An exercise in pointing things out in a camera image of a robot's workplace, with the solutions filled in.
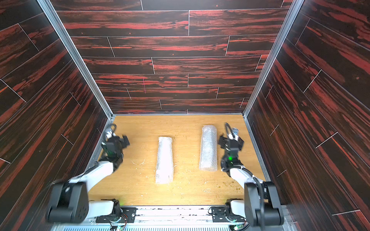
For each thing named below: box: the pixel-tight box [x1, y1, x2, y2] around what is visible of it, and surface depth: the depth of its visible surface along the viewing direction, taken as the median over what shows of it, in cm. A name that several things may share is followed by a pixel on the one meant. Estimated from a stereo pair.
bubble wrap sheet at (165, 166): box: [155, 136, 174, 184], surface depth 90 cm
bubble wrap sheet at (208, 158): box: [199, 124, 218, 172], surface depth 92 cm
